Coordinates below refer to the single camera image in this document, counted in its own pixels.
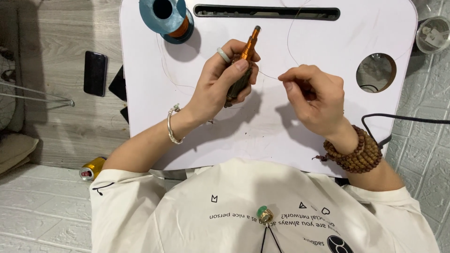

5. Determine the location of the person's left hand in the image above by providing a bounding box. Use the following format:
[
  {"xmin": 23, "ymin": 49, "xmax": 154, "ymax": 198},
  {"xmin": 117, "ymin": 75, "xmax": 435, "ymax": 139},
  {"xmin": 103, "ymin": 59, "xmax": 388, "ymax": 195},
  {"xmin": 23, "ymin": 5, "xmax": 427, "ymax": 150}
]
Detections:
[{"xmin": 182, "ymin": 39, "xmax": 261, "ymax": 124}]

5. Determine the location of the person's right hand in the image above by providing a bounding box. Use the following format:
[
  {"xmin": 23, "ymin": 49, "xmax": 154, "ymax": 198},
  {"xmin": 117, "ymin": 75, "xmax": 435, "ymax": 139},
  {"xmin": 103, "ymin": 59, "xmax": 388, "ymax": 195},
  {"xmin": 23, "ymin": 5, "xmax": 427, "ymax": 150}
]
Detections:
[{"xmin": 277, "ymin": 64, "xmax": 347, "ymax": 140}]

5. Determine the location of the brown tassel with orange cap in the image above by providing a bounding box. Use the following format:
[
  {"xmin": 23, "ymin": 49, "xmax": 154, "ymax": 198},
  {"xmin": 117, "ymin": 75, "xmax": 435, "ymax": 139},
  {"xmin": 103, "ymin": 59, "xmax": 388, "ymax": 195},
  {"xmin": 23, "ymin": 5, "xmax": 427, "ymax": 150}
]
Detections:
[{"xmin": 224, "ymin": 25, "xmax": 262, "ymax": 108}]

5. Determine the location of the thin clear wire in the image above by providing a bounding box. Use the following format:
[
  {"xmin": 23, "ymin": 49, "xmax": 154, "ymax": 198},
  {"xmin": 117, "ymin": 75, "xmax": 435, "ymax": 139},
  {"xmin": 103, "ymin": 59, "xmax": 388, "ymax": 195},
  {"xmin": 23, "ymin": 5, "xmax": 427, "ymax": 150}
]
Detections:
[{"xmin": 258, "ymin": 0, "xmax": 313, "ymax": 81}]

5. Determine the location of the white lap desk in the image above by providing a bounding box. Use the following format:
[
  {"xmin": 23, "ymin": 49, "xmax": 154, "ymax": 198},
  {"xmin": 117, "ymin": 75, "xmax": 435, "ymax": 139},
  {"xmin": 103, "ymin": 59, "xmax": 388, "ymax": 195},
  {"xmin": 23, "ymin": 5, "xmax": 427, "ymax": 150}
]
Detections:
[{"xmin": 119, "ymin": 0, "xmax": 419, "ymax": 178}]

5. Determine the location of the white printed t-shirt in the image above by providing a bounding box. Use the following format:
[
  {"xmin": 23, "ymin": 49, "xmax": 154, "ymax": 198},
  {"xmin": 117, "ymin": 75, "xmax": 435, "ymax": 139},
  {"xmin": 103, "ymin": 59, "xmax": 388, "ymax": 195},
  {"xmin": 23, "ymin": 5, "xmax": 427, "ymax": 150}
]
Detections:
[{"xmin": 89, "ymin": 158, "xmax": 441, "ymax": 253}]

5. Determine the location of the black phone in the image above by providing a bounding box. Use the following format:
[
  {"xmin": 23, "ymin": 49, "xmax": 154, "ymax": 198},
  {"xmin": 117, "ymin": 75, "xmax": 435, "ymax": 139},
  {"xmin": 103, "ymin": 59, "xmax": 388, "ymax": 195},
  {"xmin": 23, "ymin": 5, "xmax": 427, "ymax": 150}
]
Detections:
[{"xmin": 83, "ymin": 51, "xmax": 108, "ymax": 97}]

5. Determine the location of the green and gold pendant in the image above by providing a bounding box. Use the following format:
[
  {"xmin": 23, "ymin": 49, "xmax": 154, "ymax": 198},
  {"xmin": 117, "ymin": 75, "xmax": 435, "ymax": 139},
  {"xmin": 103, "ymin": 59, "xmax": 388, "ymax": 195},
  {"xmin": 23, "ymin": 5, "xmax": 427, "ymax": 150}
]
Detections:
[{"xmin": 256, "ymin": 206, "xmax": 275, "ymax": 225}]

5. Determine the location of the clear plastic cup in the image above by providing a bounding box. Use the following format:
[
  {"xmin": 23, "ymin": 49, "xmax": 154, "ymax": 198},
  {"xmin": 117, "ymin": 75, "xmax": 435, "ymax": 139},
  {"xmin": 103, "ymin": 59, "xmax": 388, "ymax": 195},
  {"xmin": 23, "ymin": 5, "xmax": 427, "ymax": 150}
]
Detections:
[{"xmin": 416, "ymin": 16, "xmax": 450, "ymax": 55}]

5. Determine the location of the gold drink can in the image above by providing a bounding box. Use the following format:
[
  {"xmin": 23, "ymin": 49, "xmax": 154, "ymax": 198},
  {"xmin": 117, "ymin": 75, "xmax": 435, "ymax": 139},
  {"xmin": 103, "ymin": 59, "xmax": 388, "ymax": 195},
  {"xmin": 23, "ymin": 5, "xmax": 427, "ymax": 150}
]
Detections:
[{"xmin": 79, "ymin": 156, "xmax": 107, "ymax": 182}]

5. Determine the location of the clear hanger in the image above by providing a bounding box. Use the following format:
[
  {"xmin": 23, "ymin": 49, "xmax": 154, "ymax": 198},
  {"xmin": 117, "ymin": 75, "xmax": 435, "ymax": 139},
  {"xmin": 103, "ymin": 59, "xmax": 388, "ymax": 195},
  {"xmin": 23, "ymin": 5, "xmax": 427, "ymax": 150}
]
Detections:
[{"xmin": 0, "ymin": 82, "xmax": 75, "ymax": 107}]

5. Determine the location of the beige cushion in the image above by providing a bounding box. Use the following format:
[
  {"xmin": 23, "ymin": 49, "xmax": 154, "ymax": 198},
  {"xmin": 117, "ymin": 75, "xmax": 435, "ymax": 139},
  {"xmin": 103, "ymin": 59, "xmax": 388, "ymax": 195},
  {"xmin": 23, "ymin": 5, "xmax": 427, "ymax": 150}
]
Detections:
[{"xmin": 0, "ymin": 133, "xmax": 40, "ymax": 175}]

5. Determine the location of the pale green jade ring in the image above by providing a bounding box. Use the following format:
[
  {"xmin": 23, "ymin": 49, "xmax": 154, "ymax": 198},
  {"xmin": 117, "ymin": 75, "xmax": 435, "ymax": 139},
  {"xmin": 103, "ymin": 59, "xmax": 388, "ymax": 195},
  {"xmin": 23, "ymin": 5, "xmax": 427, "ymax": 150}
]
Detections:
[{"xmin": 217, "ymin": 47, "xmax": 231, "ymax": 64}]

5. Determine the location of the silver bracelet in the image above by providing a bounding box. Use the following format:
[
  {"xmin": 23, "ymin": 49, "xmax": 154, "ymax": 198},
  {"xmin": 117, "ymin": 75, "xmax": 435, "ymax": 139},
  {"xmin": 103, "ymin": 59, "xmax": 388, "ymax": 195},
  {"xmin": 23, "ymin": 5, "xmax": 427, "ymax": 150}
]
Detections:
[{"xmin": 167, "ymin": 103, "xmax": 184, "ymax": 145}]

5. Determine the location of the brown wooden bead bracelet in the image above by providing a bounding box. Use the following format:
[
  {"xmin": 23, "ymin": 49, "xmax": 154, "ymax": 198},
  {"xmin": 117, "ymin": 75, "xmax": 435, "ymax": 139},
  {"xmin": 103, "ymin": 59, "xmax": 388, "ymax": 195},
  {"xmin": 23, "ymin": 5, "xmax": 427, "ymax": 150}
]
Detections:
[{"xmin": 312, "ymin": 125, "xmax": 383, "ymax": 174}]

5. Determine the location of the blue spool of copper wire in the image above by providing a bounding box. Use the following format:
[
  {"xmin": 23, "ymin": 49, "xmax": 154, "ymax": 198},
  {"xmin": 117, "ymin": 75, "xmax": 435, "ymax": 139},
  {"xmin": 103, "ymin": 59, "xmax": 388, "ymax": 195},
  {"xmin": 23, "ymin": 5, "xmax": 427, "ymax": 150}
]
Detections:
[{"xmin": 139, "ymin": 0, "xmax": 195, "ymax": 45}]

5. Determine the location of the black cable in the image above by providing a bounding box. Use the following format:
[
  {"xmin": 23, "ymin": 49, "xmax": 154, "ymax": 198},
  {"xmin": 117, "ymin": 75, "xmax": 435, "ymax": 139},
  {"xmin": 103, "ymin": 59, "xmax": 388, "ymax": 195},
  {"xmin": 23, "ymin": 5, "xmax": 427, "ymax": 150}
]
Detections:
[{"xmin": 361, "ymin": 113, "xmax": 450, "ymax": 148}]

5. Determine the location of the black necklace cord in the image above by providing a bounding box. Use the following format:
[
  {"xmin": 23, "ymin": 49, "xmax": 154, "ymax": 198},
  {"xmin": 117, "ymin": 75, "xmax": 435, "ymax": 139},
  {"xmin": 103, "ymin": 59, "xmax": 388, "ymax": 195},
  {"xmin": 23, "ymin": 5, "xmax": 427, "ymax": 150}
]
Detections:
[{"xmin": 260, "ymin": 223, "xmax": 284, "ymax": 253}]

